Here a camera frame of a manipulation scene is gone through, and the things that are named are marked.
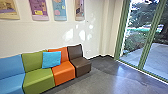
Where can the brown sofa seat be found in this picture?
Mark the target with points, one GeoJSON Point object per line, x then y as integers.
{"type": "Point", "coordinates": [80, 61]}

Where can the orange sofa seat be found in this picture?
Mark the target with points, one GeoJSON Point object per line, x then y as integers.
{"type": "Point", "coordinates": [65, 71]}

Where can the cyan cushion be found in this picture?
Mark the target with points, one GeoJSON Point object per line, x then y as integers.
{"type": "Point", "coordinates": [51, 60]}

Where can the green sofa seat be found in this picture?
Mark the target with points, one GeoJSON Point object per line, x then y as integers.
{"type": "Point", "coordinates": [36, 78]}

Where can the blue sofa seat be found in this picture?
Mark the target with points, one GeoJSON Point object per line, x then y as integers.
{"type": "Point", "coordinates": [11, 75]}

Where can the green window wall frame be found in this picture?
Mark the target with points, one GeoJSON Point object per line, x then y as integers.
{"type": "Point", "coordinates": [122, 30]}

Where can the yellow wall poster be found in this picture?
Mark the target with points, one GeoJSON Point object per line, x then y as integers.
{"type": "Point", "coordinates": [8, 7]}

